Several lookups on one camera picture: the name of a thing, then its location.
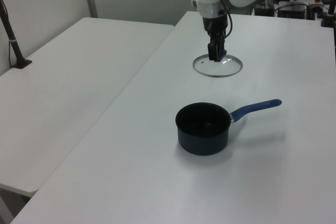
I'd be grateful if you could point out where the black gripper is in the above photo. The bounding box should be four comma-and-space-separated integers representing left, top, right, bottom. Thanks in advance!
202, 15, 228, 62

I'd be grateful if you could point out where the glass lid with blue knob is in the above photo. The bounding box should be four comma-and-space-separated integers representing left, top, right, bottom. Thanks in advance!
192, 54, 243, 78

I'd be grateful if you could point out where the black electronics box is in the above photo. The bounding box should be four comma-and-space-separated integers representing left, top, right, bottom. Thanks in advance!
277, 3, 308, 19

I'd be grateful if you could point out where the black pole with table clamp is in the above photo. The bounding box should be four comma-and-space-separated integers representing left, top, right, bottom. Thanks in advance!
320, 0, 336, 28

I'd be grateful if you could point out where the white side table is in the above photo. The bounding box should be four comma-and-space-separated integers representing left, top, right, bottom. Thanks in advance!
0, 17, 176, 194

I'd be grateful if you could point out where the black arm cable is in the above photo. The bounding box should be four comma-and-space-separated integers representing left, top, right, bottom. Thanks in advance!
214, 0, 234, 39

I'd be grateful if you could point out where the dark saucepan with blue handle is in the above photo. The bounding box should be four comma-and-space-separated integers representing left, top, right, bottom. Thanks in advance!
175, 99, 282, 156

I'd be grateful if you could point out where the black camera pole with foot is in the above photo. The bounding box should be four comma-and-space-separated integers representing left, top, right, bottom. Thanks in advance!
0, 0, 33, 70

